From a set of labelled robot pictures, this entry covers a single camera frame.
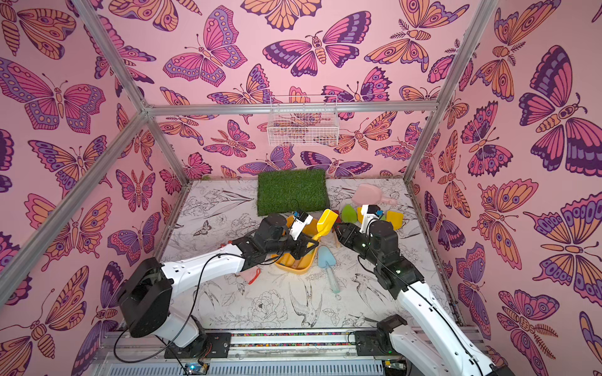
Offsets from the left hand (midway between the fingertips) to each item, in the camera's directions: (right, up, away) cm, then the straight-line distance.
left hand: (319, 241), depth 78 cm
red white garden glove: (-24, -14, +10) cm, 29 cm away
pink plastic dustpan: (+28, +16, +37) cm, 49 cm away
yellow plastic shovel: (+2, +6, +1) cm, 6 cm away
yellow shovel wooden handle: (+20, +7, +26) cm, 33 cm away
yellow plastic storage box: (-11, -10, +11) cm, 18 cm away
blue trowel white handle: (+4, -9, +14) cm, 17 cm away
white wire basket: (-5, +46, +17) cm, 50 cm away
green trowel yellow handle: (+17, +10, -12) cm, 23 cm away
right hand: (+4, +5, -6) cm, 9 cm away
